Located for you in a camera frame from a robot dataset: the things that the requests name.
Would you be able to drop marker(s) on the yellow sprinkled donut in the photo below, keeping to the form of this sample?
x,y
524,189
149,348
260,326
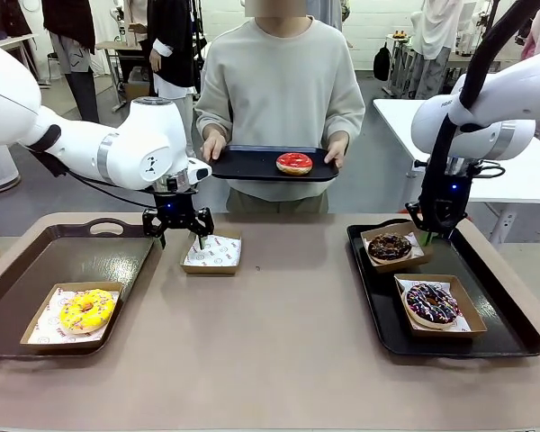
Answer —
x,y
87,310

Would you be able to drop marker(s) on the person's left hand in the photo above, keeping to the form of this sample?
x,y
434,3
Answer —
x,y
337,153

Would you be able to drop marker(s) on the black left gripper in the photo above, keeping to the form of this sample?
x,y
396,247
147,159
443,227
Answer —
x,y
175,209

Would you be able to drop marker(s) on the person's left forearm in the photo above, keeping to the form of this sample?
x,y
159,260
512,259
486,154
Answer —
x,y
346,119

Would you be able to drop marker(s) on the chocolate donut with sprinkles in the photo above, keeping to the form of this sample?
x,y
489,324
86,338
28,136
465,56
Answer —
x,y
389,247

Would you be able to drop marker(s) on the brown plastic tray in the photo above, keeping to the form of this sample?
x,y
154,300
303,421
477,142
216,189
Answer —
x,y
72,256

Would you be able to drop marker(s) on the person's right forearm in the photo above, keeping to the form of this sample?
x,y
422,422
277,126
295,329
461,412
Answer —
x,y
213,119

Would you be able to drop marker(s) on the bystander in black jacket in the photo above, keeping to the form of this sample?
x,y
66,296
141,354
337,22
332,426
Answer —
x,y
175,58

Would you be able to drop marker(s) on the small black tray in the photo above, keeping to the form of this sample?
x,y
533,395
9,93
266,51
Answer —
x,y
252,164

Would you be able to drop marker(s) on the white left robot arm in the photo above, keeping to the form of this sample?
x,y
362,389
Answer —
x,y
94,144

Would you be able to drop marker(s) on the red glazed donut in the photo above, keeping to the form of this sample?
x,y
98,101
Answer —
x,y
294,164

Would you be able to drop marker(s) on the person's right hand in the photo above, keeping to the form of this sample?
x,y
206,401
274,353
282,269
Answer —
x,y
213,148

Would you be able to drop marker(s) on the black backpack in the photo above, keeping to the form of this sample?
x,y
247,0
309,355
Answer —
x,y
382,63

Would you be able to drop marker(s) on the person in beige sweater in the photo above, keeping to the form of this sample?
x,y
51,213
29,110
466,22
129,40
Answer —
x,y
279,90

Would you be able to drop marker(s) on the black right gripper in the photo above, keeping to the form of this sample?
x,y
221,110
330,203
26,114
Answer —
x,y
452,198

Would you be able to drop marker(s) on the brown cardboard box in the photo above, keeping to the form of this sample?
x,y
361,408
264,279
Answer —
x,y
31,344
211,270
420,263
474,315

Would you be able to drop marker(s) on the figure in white clothes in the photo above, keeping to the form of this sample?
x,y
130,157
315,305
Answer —
x,y
434,45

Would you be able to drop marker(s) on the white side table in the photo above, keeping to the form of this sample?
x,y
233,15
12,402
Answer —
x,y
513,180

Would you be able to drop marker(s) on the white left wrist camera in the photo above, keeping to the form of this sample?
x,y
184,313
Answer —
x,y
201,171

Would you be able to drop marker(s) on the chocolate donut with white stripes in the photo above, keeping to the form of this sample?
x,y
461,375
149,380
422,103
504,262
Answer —
x,y
432,306

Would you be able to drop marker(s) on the bystander in grey skirt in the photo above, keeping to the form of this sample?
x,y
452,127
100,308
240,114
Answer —
x,y
72,54

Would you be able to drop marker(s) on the large black textured tray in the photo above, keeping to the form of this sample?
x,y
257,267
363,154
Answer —
x,y
378,306

